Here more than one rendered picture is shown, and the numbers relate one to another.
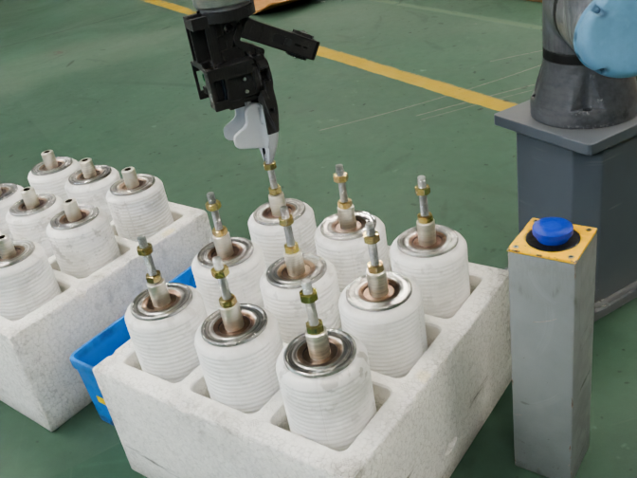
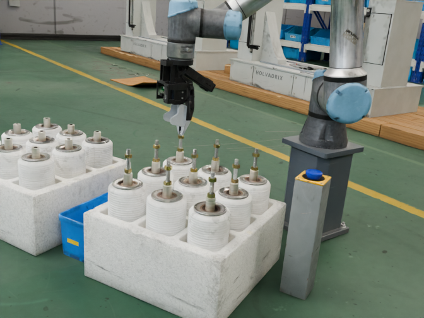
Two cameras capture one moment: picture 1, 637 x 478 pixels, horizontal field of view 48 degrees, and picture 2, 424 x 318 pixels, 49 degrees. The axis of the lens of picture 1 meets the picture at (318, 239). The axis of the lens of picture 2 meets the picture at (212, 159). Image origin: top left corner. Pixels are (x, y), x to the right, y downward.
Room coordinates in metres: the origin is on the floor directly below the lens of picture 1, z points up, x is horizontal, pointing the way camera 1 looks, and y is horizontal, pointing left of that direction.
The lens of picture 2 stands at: (-0.36, 0.23, 0.69)
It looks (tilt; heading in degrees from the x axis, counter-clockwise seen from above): 18 degrees down; 348
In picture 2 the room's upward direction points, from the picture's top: 4 degrees clockwise
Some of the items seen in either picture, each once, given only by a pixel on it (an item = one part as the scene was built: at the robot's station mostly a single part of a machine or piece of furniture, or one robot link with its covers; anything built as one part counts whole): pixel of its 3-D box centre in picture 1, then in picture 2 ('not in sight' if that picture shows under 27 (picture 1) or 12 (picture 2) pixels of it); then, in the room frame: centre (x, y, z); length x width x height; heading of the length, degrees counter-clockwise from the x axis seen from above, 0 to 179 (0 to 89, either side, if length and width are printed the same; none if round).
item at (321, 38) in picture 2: not in sight; (330, 37); (6.08, -2.76, 0.36); 0.50 x 0.38 x 0.21; 116
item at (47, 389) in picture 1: (64, 285); (44, 188); (1.11, 0.45, 0.09); 0.39 x 0.39 x 0.18; 48
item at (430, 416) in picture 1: (317, 372); (189, 237); (0.75, 0.03, 0.09); 0.39 x 0.39 x 0.18; 50
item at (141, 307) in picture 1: (161, 302); (127, 183); (0.74, 0.20, 0.25); 0.08 x 0.08 x 0.01
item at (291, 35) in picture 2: not in sight; (304, 34); (6.53, -2.53, 0.36); 0.50 x 0.38 x 0.21; 115
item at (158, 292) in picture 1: (158, 292); (127, 179); (0.74, 0.20, 0.26); 0.02 x 0.02 x 0.03
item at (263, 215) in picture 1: (279, 211); (179, 161); (0.92, 0.05, 0.25); 0.08 x 0.08 x 0.01
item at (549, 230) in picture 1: (553, 233); (313, 175); (0.63, -0.24, 0.32); 0.04 x 0.04 x 0.02
